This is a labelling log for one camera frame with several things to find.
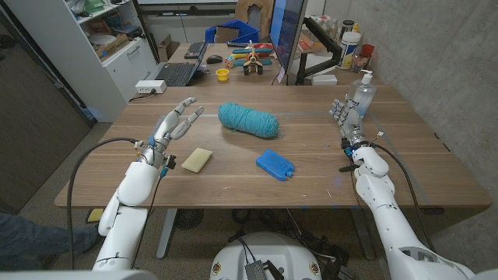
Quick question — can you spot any teal yarn skein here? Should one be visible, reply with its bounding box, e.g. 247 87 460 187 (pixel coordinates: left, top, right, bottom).
217 102 281 139

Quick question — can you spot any white rectangular box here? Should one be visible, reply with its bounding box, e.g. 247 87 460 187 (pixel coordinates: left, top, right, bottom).
310 74 338 86

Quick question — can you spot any blue plastic bin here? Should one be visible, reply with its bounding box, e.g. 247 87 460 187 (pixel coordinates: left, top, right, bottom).
205 19 261 44

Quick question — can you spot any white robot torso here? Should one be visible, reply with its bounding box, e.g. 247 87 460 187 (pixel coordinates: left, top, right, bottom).
209 232 323 280

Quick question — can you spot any black laptop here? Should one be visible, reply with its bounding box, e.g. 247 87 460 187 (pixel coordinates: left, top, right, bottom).
155 41 209 87

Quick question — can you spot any clear soap dispenser bottle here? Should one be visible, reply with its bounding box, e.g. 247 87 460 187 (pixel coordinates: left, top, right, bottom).
345 69 377 120

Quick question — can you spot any person leg in jeans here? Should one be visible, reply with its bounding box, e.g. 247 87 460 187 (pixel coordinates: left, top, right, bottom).
0 212 103 271

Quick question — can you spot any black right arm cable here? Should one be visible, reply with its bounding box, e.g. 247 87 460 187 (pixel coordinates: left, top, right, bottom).
348 142 437 254

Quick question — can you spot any wooden toy airplane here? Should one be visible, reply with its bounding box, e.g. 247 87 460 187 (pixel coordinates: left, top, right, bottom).
232 40 274 76

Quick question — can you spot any white wipes canister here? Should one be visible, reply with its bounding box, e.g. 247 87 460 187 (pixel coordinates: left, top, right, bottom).
336 30 362 71

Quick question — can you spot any cardboard box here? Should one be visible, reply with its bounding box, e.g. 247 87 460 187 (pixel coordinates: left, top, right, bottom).
156 33 181 63

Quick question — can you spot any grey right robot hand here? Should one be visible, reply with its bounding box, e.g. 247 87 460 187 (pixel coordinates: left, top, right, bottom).
328 98 369 156

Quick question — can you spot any yellow sponge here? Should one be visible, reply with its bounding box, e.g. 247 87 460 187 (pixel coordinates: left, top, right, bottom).
180 147 214 174

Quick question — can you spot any blue plastic case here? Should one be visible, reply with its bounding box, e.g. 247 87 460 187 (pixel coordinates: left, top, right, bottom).
255 149 296 182

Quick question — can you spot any black keyboard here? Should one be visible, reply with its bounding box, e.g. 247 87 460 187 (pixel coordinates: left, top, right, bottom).
184 40 208 60

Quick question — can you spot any computer monitor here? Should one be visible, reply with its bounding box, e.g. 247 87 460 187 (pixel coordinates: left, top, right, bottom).
268 0 309 86

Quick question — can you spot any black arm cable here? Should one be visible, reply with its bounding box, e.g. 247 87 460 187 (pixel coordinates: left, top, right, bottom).
348 142 437 254
66 137 139 271

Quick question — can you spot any white storage cabinet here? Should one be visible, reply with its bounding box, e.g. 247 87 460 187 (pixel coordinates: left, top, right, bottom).
2 0 160 123

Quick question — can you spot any black capped jar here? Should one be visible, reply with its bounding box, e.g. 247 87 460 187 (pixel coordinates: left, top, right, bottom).
339 19 356 40

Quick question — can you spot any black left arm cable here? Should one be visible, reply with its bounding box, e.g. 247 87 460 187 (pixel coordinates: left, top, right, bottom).
66 137 139 271

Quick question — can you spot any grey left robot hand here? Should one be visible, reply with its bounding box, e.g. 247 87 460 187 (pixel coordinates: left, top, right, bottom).
135 96 205 170

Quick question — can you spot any white power strip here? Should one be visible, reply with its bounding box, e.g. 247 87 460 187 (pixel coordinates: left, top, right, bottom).
135 79 167 95

